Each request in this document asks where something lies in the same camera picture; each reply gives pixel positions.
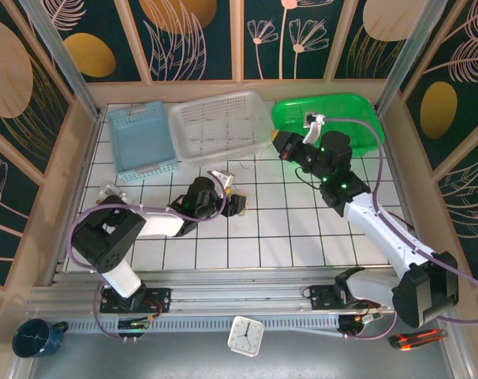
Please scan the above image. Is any green plastic basket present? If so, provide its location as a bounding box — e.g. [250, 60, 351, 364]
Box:
[271, 92, 386, 159]

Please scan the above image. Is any white wire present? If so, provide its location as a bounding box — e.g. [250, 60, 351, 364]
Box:
[238, 140, 274, 171]

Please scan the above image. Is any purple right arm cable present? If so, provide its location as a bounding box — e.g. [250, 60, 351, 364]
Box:
[321, 114, 478, 341]

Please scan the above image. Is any aluminium frame post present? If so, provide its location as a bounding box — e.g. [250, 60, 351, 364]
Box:
[17, 0, 103, 122]
[375, 0, 449, 114]

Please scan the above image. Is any orange black utility knife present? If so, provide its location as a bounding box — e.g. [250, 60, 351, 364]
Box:
[388, 328, 449, 351]

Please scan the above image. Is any light blue plastic basket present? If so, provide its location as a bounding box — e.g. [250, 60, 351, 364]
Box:
[107, 100, 181, 186]

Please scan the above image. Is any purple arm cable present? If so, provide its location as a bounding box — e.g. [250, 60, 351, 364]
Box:
[321, 114, 478, 341]
[67, 169, 229, 341]

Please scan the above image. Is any grey slotted cable duct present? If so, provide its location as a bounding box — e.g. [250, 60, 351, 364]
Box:
[63, 318, 342, 333]

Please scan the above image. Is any white square alarm clock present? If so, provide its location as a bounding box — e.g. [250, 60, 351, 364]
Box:
[226, 315, 266, 358]

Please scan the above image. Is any small controller board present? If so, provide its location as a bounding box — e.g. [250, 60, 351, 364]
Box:
[338, 313, 383, 339]
[118, 317, 152, 341]

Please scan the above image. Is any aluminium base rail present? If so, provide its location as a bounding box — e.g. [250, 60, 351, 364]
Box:
[25, 266, 453, 319]

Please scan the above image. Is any white plastic basket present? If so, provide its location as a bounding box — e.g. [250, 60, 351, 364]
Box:
[166, 89, 278, 169]

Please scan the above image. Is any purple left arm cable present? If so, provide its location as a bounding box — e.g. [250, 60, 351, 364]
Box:
[67, 169, 229, 341]

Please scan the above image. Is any dark blue mug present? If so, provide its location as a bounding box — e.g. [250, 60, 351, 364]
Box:
[12, 318, 69, 359]

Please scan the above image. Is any thin black cable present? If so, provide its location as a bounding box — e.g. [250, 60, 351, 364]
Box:
[295, 167, 323, 191]

